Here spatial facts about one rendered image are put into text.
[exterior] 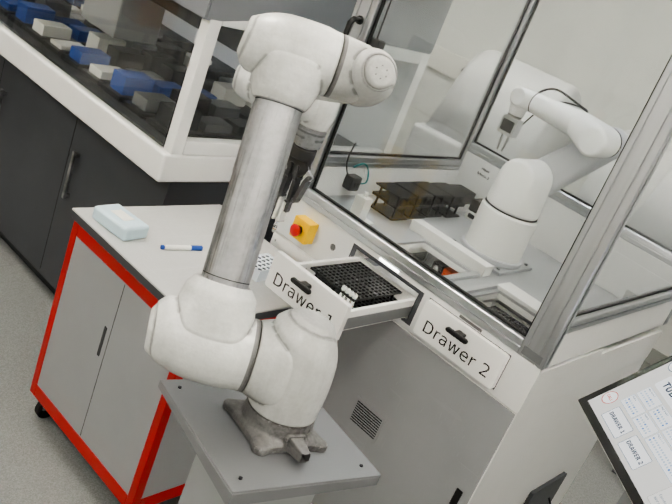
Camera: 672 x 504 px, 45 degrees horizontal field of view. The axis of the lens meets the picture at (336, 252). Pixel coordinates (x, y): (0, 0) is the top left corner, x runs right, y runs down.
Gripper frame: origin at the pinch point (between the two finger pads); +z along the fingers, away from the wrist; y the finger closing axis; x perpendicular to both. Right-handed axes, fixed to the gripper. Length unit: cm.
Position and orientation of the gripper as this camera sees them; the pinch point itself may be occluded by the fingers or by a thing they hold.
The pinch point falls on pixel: (281, 209)
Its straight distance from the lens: 236.2
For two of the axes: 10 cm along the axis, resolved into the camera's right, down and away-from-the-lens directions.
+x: 5.9, -1.1, 8.0
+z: -3.5, 8.6, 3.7
